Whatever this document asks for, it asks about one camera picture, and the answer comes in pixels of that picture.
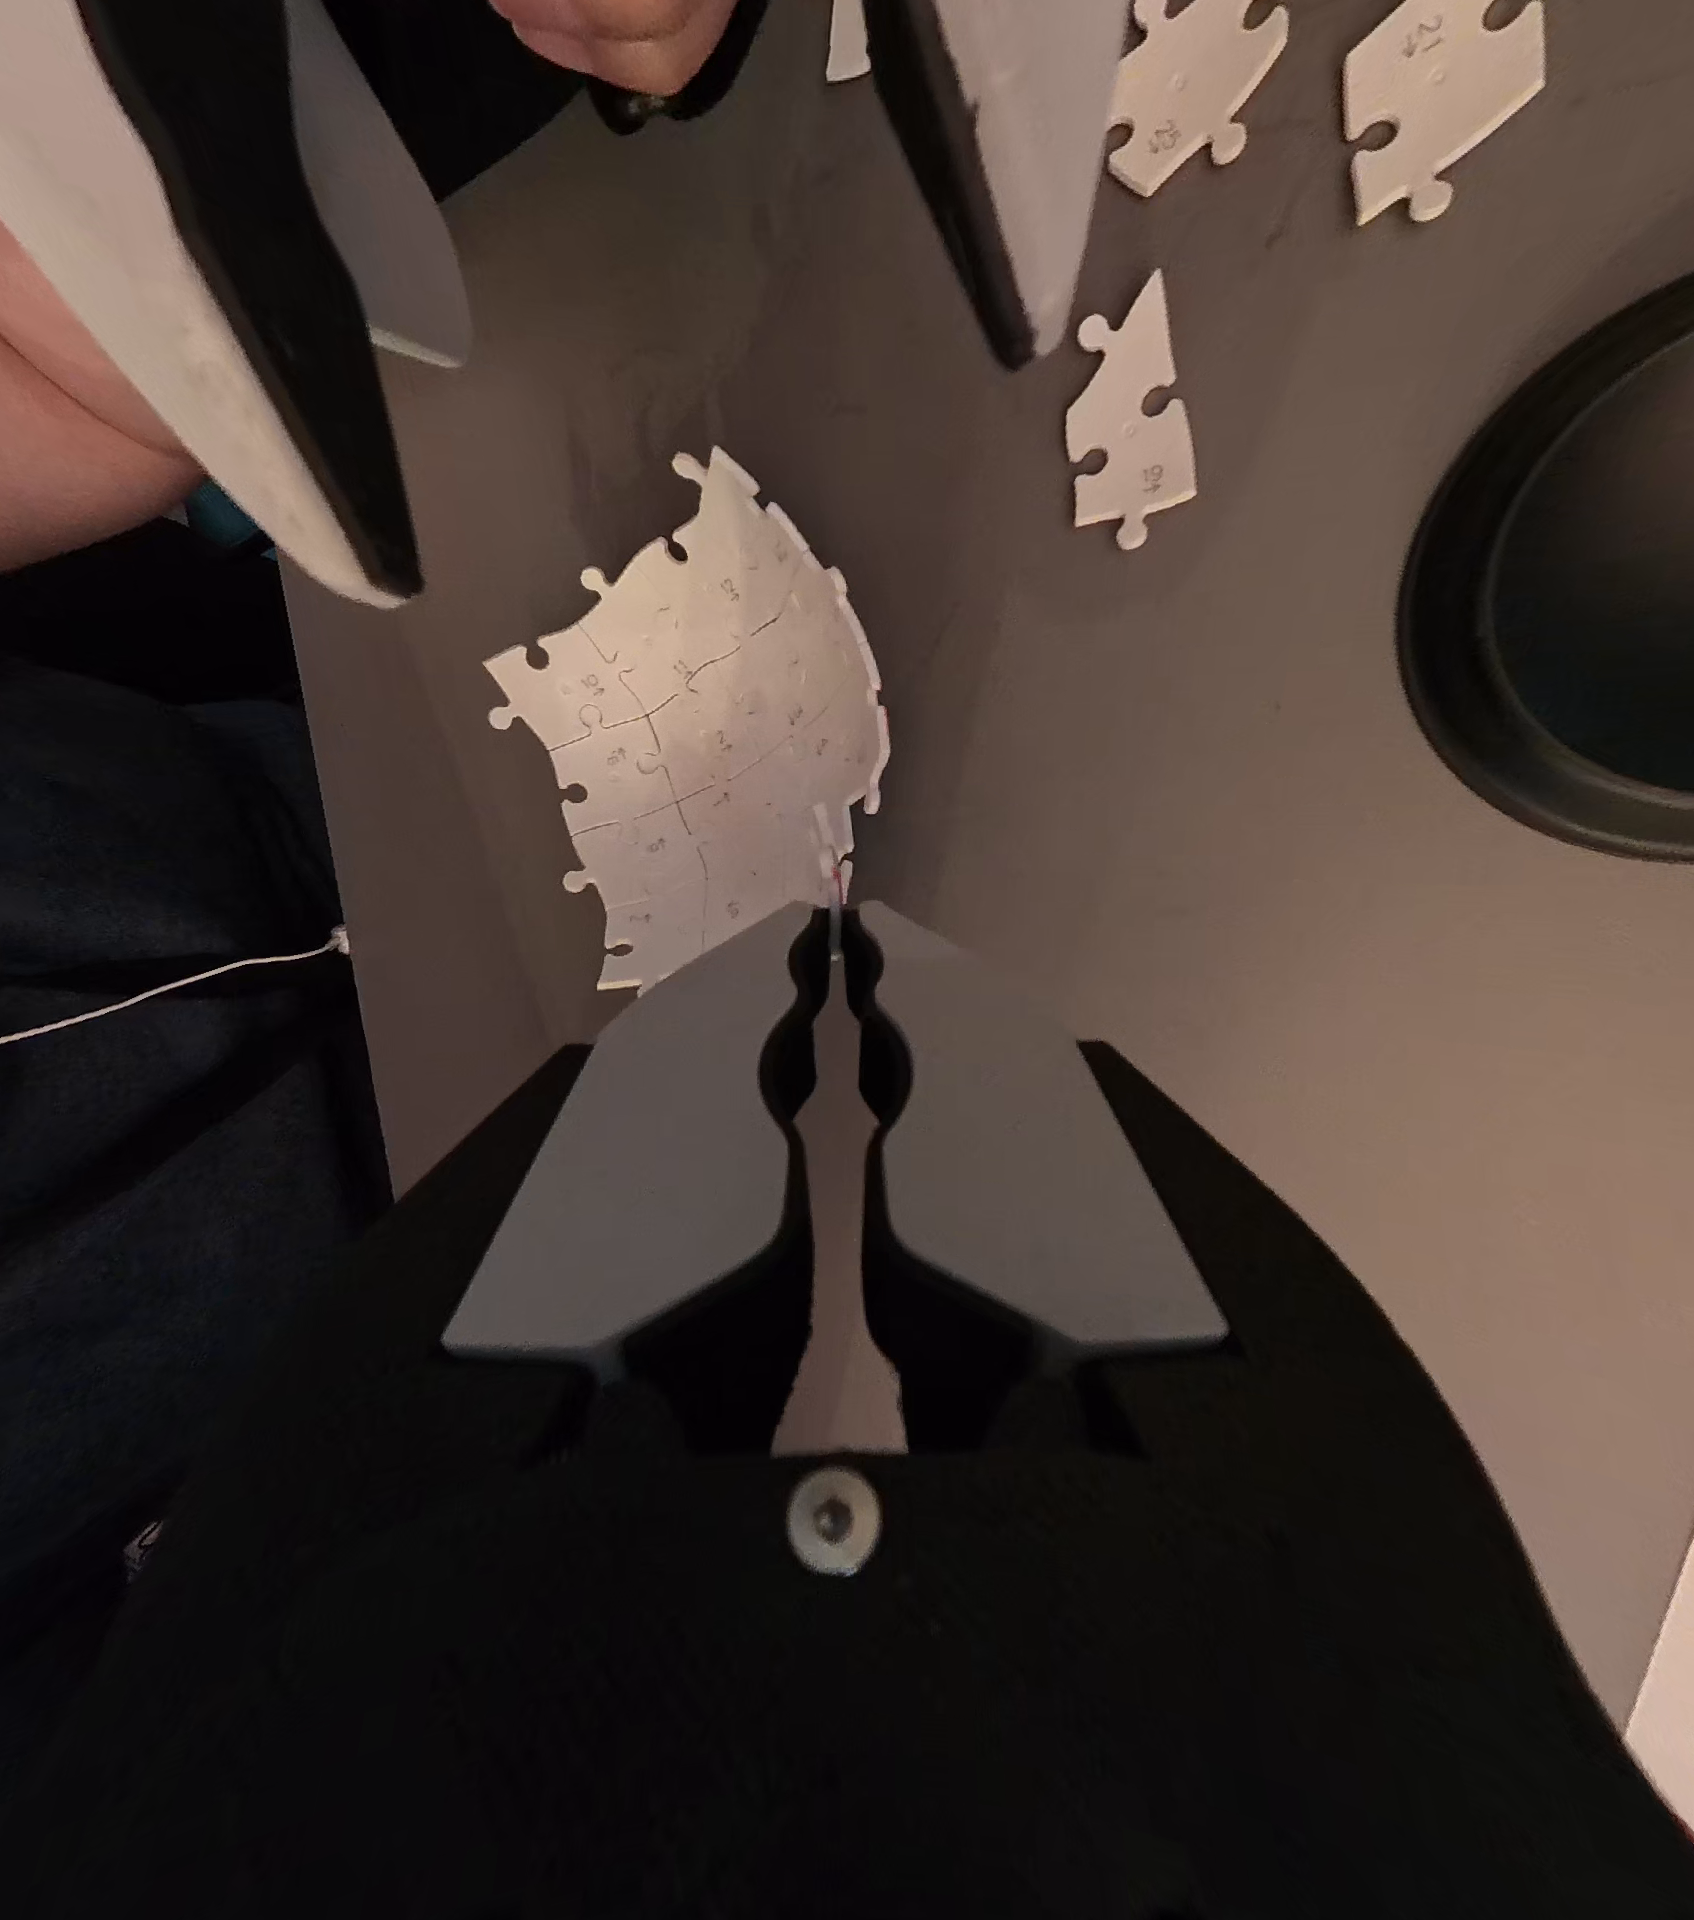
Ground assembled white puzzle section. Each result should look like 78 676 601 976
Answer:
480 447 894 988

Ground black round ball stand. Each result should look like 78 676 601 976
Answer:
1398 234 1694 868

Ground person's left forearm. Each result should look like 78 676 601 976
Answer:
0 118 212 592

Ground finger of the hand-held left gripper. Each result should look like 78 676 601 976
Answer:
859 0 1137 372
0 0 474 610

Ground scattered loose puzzle pieces group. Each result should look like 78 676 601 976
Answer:
827 0 1694 560

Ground white drawstring cord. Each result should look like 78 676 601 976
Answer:
0 927 359 1084

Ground person's left hand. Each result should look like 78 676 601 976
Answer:
500 0 749 103

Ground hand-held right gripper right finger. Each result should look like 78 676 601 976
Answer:
847 903 1234 1377

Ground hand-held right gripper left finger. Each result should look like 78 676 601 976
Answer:
441 903 827 1377

